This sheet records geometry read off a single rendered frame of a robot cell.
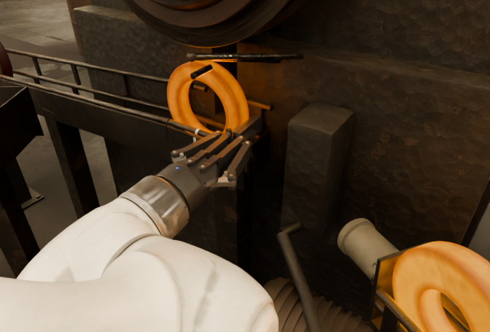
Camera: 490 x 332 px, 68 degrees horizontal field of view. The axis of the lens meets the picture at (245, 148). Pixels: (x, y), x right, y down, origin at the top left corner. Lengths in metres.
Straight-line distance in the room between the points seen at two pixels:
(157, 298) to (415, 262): 0.28
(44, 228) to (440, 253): 1.52
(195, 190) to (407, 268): 0.28
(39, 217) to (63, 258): 1.35
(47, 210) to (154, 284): 1.51
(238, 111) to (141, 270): 0.39
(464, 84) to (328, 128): 0.19
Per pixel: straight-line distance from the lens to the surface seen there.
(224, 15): 0.56
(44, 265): 0.45
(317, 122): 0.56
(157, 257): 0.33
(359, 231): 0.54
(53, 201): 1.85
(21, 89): 1.04
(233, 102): 0.64
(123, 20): 0.92
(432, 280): 0.45
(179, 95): 0.74
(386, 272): 0.50
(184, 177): 0.51
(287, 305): 0.65
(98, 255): 0.42
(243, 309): 0.32
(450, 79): 0.59
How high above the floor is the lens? 1.06
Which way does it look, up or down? 32 degrees down
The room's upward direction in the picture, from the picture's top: straight up
